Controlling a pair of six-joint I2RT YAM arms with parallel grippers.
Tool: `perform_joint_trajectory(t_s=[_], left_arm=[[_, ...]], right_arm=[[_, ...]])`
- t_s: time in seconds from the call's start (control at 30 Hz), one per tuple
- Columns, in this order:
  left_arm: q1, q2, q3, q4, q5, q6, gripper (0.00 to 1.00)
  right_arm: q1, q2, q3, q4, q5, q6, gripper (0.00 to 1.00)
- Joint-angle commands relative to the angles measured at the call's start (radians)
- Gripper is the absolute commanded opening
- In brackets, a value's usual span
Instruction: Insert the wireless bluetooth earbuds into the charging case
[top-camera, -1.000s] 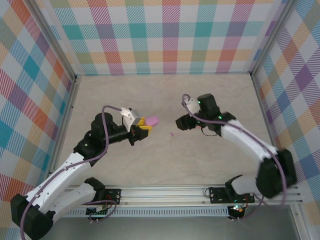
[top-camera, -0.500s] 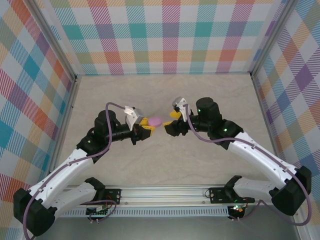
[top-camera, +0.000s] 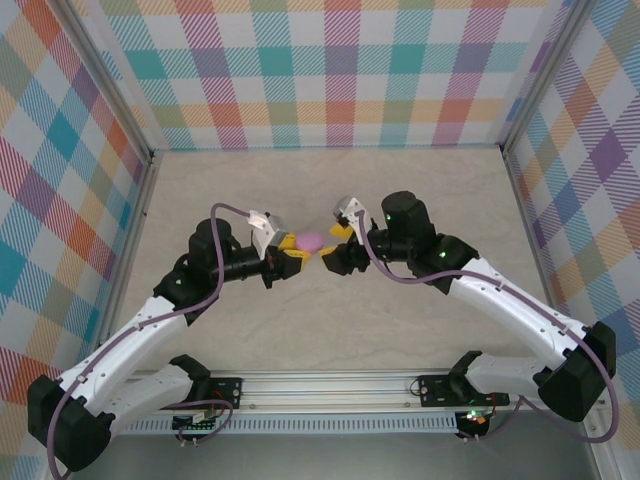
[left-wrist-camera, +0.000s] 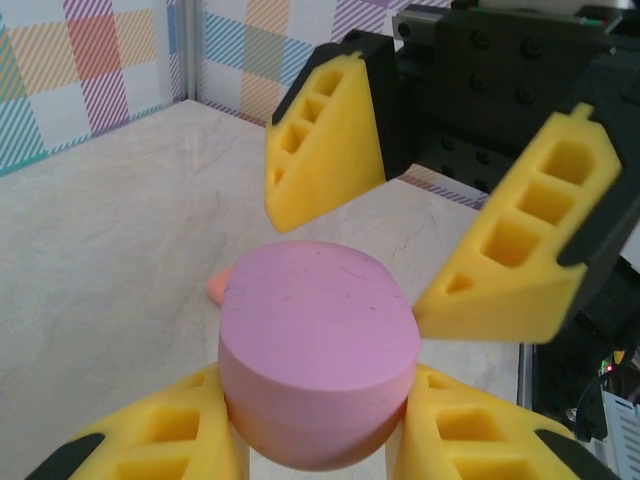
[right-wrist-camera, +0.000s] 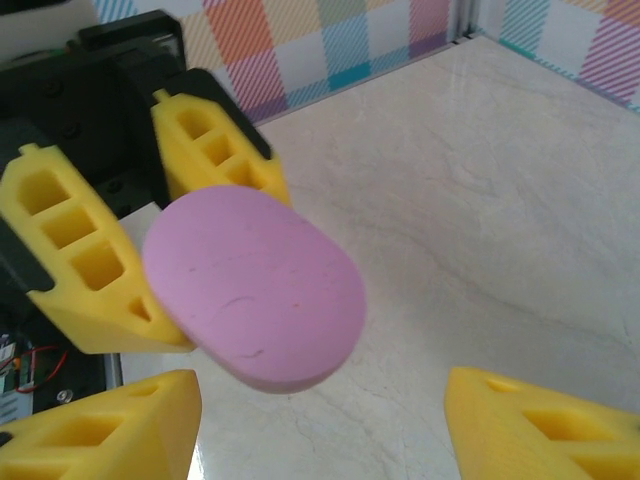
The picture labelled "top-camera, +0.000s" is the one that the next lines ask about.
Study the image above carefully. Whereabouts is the small green circuit board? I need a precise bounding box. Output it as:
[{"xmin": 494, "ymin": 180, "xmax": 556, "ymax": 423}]
[
  {"xmin": 171, "ymin": 410, "xmax": 224, "ymax": 432},
  {"xmin": 457, "ymin": 408, "xmax": 490, "ymax": 434}
]

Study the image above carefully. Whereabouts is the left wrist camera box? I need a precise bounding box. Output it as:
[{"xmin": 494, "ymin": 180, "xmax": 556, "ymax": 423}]
[{"xmin": 246, "ymin": 209, "xmax": 287, "ymax": 257}]

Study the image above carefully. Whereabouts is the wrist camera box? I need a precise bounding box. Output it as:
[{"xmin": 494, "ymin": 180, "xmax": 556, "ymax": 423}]
[
  {"xmin": 246, "ymin": 209, "xmax": 287, "ymax": 257},
  {"xmin": 329, "ymin": 195, "xmax": 374, "ymax": 237}
]

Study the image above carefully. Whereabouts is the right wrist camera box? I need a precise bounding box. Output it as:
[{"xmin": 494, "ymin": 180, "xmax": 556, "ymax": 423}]
[{"xmin": 329, "ymin": 195, "xmax": 374, "ymax": 237}]

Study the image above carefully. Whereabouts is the aluminium frame floor rail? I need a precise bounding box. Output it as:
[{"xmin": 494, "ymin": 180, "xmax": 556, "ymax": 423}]
[
  {"xmin": 499, "ymin": 144, "xmax": 609, "ymax": 480},
  {"xmin": 94, "ymin": 149, "xmax": 164, "ymax": 351}
]

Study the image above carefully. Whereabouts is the aluminium base extrusion rail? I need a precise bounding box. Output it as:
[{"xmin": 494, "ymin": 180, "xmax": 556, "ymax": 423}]
[{"xmin": 137, "ymin": 369, "xmax": 514, "ymax": 414}]

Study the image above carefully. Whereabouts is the white slotted cable duct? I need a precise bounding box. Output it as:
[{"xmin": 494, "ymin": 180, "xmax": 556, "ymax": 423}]
[{"xmin": 117, "ymin": 415, "xmax": 460, "ymax": 436}]

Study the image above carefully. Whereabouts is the aluminium frame post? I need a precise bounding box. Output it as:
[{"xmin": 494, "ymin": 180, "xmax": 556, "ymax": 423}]
[
  {"xmin": 499, "ymin": 0, "xmax": 601, "ymax": 154},
  {"xmin": 59, "ymin": 0, "xmax": 164, "ymax": 161}
]

